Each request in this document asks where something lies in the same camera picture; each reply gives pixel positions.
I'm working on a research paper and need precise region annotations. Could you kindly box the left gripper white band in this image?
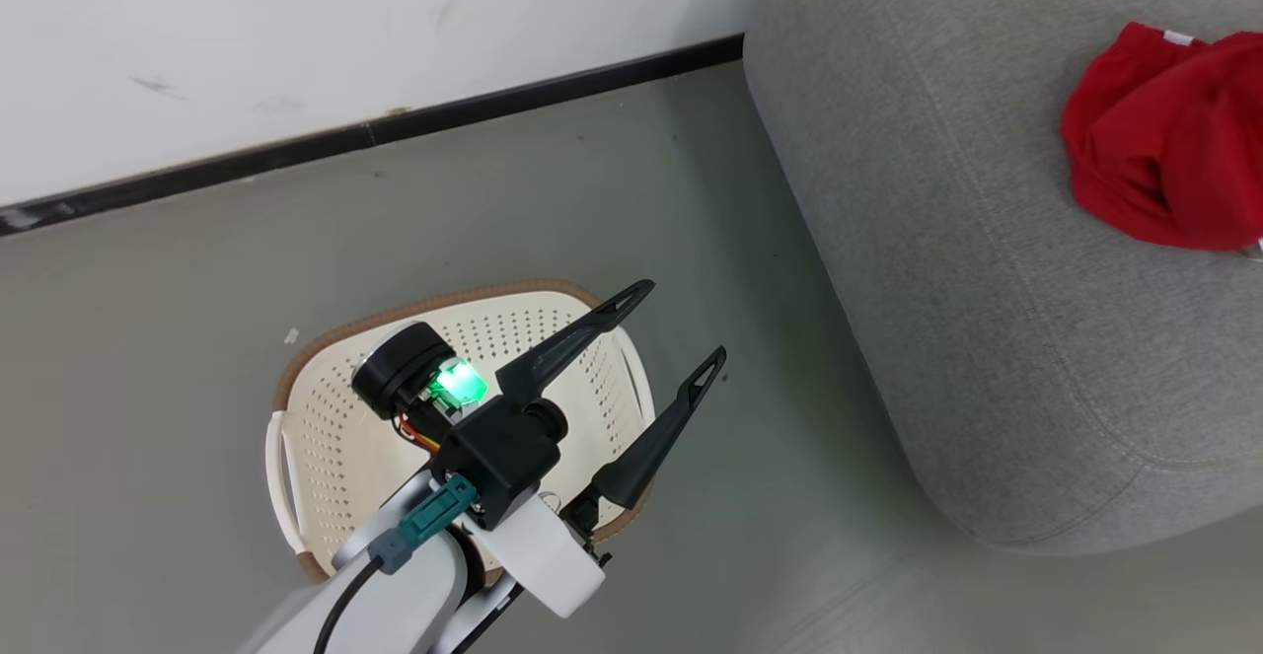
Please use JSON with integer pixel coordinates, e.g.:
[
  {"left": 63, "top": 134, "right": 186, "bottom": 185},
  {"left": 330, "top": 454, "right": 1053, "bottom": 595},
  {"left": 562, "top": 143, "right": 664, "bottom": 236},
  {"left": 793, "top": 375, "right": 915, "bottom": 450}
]
[{"left": 351, "top": 278, "right": 729, "bottom": 621}]

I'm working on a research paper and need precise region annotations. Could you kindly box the red sports jersey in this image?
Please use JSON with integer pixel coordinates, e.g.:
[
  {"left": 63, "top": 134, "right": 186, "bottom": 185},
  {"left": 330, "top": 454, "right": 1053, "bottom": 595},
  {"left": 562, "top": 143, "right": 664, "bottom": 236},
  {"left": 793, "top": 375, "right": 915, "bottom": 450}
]
[{"left": 1061, "top": 22, "right": 1263, "bottom": 254}]

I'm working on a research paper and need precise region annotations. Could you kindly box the cream perforated laundry basket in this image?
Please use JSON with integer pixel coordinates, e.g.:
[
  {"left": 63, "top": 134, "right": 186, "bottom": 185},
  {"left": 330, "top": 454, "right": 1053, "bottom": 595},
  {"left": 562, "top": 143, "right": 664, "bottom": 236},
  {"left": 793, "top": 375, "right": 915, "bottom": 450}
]
[{"left": 263, "top": 277, "right": 658, "bottom": 585}]

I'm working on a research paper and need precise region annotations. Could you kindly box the grey fabric sofa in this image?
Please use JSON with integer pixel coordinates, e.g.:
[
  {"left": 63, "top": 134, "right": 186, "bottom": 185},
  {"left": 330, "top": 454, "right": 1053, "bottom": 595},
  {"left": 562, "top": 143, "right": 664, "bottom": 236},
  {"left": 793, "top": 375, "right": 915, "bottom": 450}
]
[{"left": 742, "top": 0, "right": 1263, "bottom": 558}]

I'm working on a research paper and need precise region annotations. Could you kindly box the black cable teal plug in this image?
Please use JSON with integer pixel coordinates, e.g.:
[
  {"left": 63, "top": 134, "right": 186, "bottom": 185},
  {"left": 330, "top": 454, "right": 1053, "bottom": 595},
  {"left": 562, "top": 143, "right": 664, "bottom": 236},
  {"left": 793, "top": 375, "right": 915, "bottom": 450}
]
[{"left": 314, "top": 474, "right": 479, "bottom": 654}]

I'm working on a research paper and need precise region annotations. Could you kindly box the black wall baseboard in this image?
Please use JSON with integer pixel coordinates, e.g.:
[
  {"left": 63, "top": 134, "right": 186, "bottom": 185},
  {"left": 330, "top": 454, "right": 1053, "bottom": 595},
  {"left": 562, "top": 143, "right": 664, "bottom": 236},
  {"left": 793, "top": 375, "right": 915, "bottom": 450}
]
[{"left": 0, "top": 33, "right": 746, "bottom": 239}]

